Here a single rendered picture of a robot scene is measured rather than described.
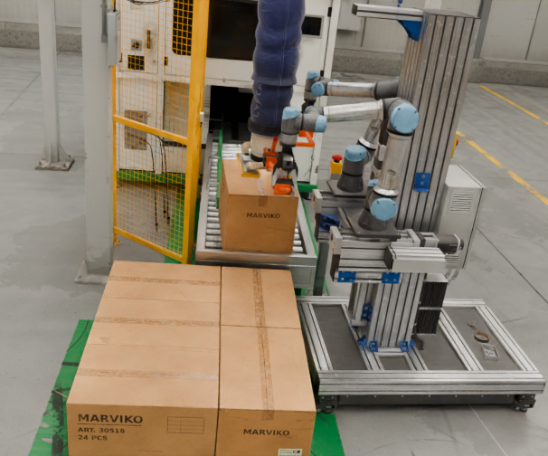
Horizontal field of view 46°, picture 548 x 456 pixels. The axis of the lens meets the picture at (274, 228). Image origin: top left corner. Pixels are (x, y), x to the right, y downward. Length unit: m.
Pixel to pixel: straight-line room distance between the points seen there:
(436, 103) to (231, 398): 1.66
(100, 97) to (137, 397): 2.09
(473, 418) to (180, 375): 1.72
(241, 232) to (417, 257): 1.06
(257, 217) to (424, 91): 1.17
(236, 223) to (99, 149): 1.11
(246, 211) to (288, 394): 1.25
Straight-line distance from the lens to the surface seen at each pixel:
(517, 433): 3.86
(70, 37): 12.29
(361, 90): 3.49
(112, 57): 4.10
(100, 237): 4.55
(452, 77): 3.26
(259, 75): 3.35
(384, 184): 2.97
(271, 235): 3.76
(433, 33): 3.17
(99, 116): 4.25
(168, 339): 3.08
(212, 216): 4.36
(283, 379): 2.89
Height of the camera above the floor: 2.31
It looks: 25 degrees down
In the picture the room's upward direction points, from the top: 6 degrees clockwise
